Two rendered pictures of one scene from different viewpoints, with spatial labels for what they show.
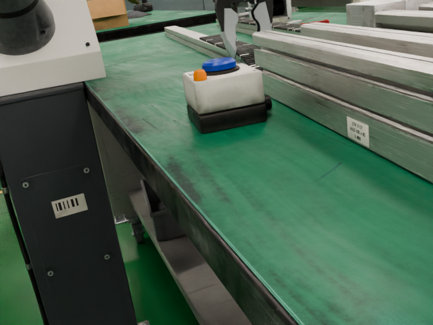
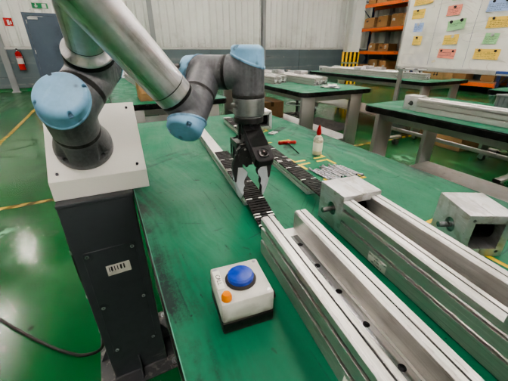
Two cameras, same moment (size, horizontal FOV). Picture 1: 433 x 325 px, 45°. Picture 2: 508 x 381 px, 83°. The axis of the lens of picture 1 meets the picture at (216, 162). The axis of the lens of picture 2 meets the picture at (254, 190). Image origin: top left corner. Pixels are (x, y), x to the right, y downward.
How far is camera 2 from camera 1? 0.35 m
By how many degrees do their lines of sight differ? 11
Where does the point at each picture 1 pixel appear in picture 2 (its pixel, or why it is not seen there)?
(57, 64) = (113, 178)
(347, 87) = (349, 363)
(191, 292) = not seen: hidden behind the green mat
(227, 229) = not seen: outside the picture
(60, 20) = (117, 142)
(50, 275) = (103, 309)
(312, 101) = (310, 322)
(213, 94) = (236, 311)
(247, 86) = (262, 302)
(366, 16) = (336, 199)
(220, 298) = not seen: hidden behind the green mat
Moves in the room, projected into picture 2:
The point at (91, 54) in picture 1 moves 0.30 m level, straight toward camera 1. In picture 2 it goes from (139, 171) to (140, 223)
